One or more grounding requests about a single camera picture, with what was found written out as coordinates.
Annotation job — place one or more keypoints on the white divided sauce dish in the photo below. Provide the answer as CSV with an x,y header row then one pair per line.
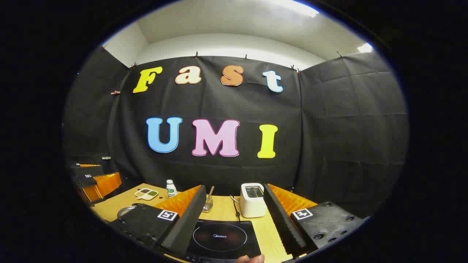
x,y
146,194

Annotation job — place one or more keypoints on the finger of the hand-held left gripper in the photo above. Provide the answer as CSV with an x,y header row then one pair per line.
x,y
86,170
86,180

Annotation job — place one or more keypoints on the black backdrop cloth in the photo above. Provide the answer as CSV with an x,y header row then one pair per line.
x,y
329,138

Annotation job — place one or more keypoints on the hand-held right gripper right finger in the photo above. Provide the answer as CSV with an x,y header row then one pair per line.
x,y
283,223

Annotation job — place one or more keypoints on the black induction cooktop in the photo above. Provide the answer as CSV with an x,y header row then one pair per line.
x,y
219,237

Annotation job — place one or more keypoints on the white toaster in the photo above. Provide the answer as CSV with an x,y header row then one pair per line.
x,y
252,204

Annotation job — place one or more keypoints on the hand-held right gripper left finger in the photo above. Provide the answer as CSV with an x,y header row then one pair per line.
x,y
186,226

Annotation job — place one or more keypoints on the small white green-label bottle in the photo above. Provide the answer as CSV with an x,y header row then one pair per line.
x,y
171,189

